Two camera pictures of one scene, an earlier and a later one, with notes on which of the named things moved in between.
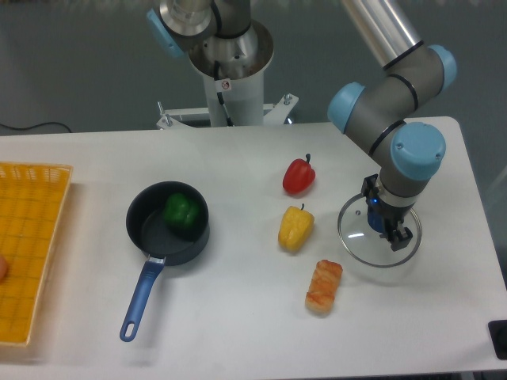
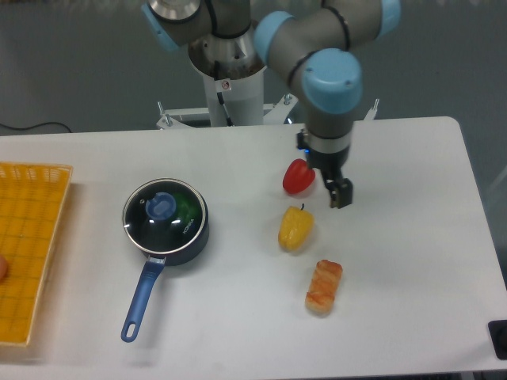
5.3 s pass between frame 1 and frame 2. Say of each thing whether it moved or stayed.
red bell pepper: stayed
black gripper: moved
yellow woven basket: stayed
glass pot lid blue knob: moved
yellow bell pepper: stayed
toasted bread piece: stayed
